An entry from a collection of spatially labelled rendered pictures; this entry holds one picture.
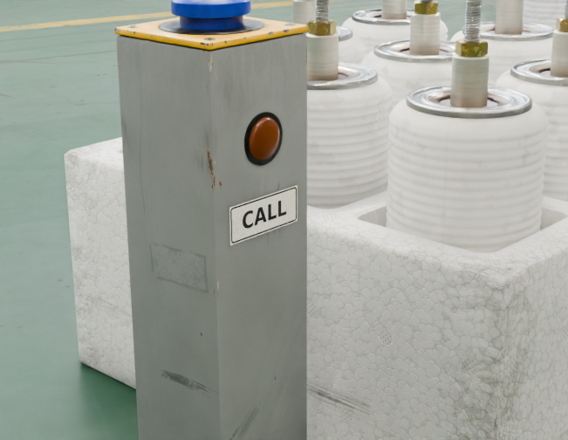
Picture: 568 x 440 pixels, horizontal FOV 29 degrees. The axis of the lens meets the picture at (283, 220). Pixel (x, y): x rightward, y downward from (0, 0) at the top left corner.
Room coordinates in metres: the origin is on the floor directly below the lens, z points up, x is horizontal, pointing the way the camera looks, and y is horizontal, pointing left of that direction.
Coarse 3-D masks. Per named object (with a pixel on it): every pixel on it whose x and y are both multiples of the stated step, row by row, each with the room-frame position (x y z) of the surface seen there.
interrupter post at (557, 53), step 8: (560, 32) 0.73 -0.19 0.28; (552, 40) 0.74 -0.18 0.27; (560, 40) 0.73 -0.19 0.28; (552, 48) 0.73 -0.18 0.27; (560, 48) 0.73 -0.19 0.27; (552, 56) 0.73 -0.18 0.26; (560, 56) 0.73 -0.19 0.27; (552, 64) 0.73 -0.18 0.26; (560, 64) 0.73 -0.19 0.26; (552, 72) 0.73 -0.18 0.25; (560, 72) 0.73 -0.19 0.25
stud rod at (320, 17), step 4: (316, 0) 0.73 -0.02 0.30; (320, 0) 0.73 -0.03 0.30; (324, 0) 0.73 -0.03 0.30; (328, 0) 0.73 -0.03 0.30; (316, 4) 0.73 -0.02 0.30; (320, 4) 0.73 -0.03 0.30; (324, 4) 0.73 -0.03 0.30; (328, 4) 0.73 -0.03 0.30; (316, 8) 0.73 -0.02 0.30; (320, 8) 0.72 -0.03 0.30; (324, 8) 0.72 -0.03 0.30; (328, 8) 0.73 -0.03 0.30; (316, 12) 0.73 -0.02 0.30; (320, 12) 0.72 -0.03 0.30; (324, 12) 0.72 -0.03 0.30; (328, 12) 0.73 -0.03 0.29; (316, 16) 0.73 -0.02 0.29; (320, 16) 0.73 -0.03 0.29; (324, 16) 0.73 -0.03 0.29; (328, 16) 0.73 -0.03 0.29; (316, 20) 0.73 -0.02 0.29; (320, 20) 0.72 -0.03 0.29; (324, 20) 0.73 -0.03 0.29; (328, 20) 0.73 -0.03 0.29
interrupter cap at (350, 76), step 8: (344, 64) 0.76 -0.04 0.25; (352, 64) 0.76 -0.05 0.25; (344, 72) 0.74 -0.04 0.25; (352, 72) 0.74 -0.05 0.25; (360, 72) 0.73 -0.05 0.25; (368, 72) 0.73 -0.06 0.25; (376, 72) 0.73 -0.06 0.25; (312, 80) 0.71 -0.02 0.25; (336, 80) 0.70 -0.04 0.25; (344, 80) 0.71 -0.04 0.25; (352, 80) 0.71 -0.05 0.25; (360, 80) 0.70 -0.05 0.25; (368, 80) 0.71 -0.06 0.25; (376, 80) 0.72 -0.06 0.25; (312, 88) 0.69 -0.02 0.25; (320, 88) 0.69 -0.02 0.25; (328, 88) 0.69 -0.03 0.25; (336, 88) 0.69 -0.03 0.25; (344, 88) 0.69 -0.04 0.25
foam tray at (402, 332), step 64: (384, 192) 0.70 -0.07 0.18; (320, 256) 0.63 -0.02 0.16; (384, 256) 0.60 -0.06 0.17; (448, 256) 0.58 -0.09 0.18; (512, 256) 0.58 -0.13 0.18; (128, 320) 0.76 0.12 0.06; (320, 320) 0.63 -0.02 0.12; (384, 320) 0.60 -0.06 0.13; (448, 320) 0.56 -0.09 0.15; (512, 320) 0.55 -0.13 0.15; (128, 384) 0.76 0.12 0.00; (320, 384) 0.63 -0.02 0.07; (384, 384) 0.59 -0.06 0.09; (448, 384) 0.56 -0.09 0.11; (512, 384) 0.56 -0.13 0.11
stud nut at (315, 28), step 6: (312, 24) 0.72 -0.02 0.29; (318, 24) 0.72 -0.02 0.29; (324, 24) 0.72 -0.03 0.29; (330, 24) 0.72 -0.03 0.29; (336, 24) 0.73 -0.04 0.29; (312, 30) 0.72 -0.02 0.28; (318, 30) 0.72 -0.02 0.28; (324, 30) 0.72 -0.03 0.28; (330, 30) 0.72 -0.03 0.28; (336, 30) 0.73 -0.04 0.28
